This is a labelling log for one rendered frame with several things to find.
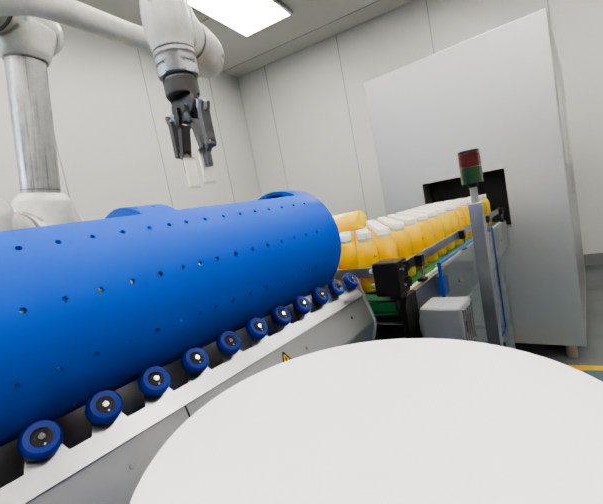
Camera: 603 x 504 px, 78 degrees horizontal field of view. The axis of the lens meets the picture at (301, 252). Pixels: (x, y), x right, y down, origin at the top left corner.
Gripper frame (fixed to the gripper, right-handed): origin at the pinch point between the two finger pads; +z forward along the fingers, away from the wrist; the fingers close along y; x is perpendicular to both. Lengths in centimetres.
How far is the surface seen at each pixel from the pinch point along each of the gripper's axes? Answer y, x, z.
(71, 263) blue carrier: 17.5, -37.0, 14.4
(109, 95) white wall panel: -300, 154, -139
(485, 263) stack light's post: 42, 67, 39
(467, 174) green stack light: 40, 66, 11
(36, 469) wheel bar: 16, -45, 37
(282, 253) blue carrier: 19.1, 0.6, 20.7
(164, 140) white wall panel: -309, 212, -99
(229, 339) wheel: 15.7, -14.3, 33.3
